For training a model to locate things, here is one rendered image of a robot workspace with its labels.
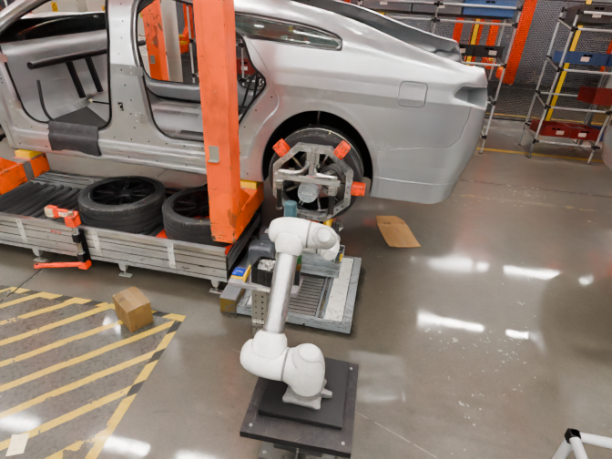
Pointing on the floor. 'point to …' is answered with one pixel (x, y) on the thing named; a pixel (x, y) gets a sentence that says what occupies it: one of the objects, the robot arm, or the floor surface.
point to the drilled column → (259, 309)
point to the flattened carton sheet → (396, 232)
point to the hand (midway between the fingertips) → (337, 222)
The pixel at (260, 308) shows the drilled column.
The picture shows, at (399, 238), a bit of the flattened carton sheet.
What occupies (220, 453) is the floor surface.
